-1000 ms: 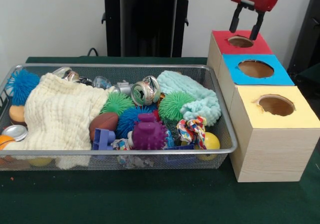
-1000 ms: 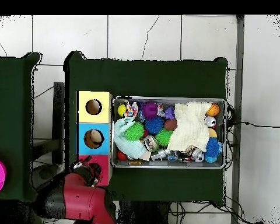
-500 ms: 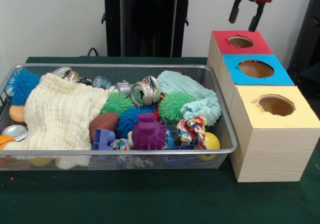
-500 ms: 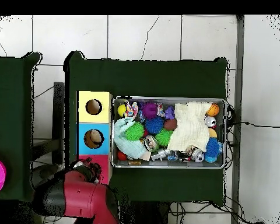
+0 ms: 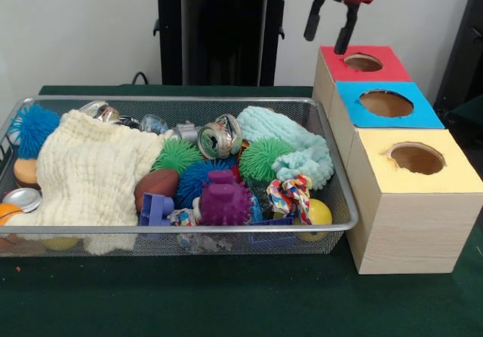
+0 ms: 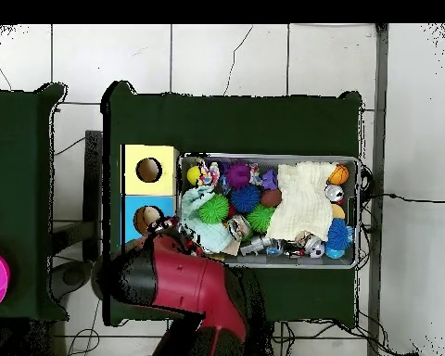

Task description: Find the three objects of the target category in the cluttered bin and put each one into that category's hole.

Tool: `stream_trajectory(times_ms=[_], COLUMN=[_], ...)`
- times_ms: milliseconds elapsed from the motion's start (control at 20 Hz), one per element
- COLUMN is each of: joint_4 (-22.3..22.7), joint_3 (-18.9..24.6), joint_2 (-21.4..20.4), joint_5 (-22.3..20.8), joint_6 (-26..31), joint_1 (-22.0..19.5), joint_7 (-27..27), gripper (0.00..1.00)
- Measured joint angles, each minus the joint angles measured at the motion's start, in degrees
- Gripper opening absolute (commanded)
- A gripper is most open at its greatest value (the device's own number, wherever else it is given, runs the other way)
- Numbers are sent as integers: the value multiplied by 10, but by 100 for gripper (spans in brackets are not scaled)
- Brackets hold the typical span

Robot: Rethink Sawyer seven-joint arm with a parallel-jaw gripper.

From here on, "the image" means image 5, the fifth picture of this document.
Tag purple spiky rubber toy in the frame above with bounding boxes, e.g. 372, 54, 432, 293
198, 170, 254, 227

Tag cream waffle cloth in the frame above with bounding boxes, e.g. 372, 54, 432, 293
5, 109, 174, 256

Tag wooden box with three holes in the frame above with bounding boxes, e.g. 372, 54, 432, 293
312, 44, 483, 276

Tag clear mesh bin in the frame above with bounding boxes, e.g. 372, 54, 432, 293
0, 94, 359, 257

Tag mint green knit cloth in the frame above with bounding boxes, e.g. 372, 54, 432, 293
236, 105, 335, 190

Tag black upright panel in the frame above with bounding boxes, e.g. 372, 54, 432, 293
433, 0, 483, 106

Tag green spiky rubber ball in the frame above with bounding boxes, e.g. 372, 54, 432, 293
238, 136, 297, 182
150, 137, 205, 175

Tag crushed metal can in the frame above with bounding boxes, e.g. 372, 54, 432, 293
197, 113, 244, 160

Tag dark green side table cloth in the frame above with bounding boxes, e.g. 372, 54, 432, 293
433, 95, 483, 159

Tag colourful patterned knotted cloth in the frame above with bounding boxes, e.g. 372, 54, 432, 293
266, 174, 313, 225

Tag dark blue spiky ball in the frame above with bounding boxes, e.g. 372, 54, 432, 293
174, 159, 231, 210

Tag brown toy football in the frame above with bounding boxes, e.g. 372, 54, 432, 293
134, 169, 180, 213

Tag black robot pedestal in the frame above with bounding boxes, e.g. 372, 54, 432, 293
145, 0, 305, 86

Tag black cable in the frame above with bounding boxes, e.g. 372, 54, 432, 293
131, 72, 164, 86

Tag light blue stringy ball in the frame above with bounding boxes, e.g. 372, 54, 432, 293
8, 103, 62, 160

